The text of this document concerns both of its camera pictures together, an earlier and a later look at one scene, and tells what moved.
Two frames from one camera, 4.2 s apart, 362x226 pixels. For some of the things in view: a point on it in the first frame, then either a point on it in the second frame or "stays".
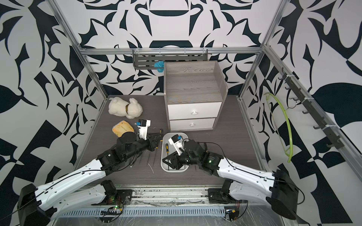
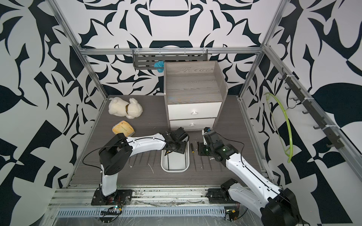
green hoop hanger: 289,160 stays
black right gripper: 175,160 -> 200,149
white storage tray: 173,157 stays
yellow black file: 154,157 stays
